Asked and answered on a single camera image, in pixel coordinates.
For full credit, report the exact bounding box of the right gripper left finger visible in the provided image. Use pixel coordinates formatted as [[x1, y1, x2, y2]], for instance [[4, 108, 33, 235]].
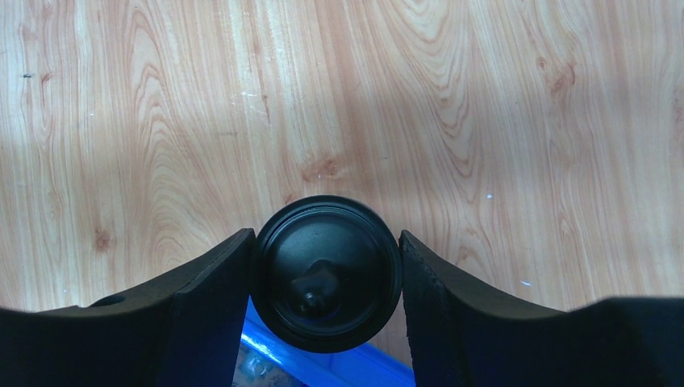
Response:
[[1, 228, 255, 386]]

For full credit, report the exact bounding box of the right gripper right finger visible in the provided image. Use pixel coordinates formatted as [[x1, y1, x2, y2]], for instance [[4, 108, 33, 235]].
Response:
[[399, 231, 683, 386]]

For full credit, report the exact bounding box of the black lid jar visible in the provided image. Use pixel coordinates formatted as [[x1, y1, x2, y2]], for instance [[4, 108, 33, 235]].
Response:
[[248, 195, 402, 353]]

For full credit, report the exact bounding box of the blue divided plastic bin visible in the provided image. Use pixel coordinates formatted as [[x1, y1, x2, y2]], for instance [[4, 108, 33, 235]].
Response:
[[232, 302, 415, 386]]

